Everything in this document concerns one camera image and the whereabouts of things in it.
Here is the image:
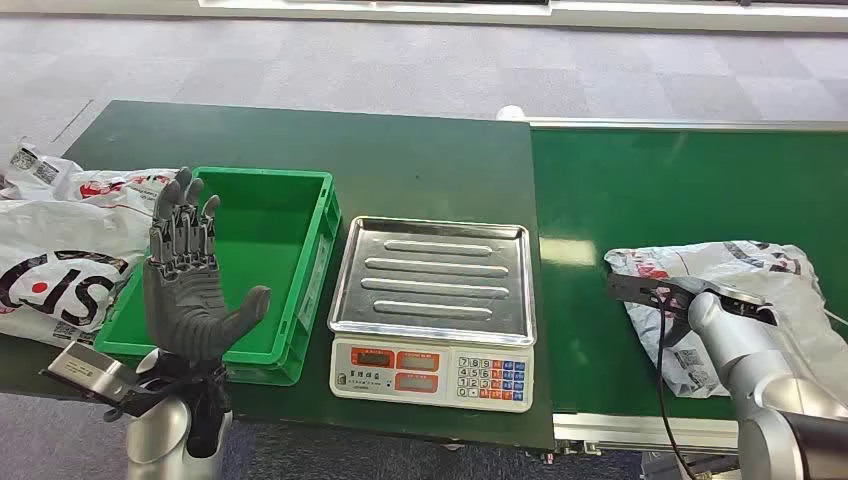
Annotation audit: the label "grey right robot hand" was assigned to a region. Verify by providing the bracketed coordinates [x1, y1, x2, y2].
[652, 281, 698, 349]

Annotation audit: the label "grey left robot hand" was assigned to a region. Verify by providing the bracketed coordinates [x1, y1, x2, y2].
[142, 166, 273, 364]

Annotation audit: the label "white plastic mail package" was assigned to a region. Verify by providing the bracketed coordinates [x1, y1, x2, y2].
[604, 239, 848, 399]

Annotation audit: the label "large white package black letters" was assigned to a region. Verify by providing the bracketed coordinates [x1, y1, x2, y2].
[0, 197, 160, 350]

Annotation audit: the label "white package red print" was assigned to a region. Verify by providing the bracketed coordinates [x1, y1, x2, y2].
[0, 142, 180, 221]

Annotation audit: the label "green plastic crate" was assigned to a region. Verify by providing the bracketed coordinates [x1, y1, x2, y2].
[92, 165, 343, 388]

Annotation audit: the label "white electronic scale steel tray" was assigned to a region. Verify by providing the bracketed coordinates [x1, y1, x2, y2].
[327, 215, 538, 415]

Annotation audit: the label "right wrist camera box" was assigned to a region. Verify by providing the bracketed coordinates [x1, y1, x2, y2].
[606, 272, 694, 313]

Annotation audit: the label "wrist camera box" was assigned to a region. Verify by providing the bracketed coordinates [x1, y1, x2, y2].
[39, 341, 142, 420]
[606, 272, 694, 313]

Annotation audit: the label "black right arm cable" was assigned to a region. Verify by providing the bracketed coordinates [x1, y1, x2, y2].
[655, 296, 697, 480]

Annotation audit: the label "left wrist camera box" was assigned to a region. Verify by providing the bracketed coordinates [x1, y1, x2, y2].
[39, 341, 142, 420]

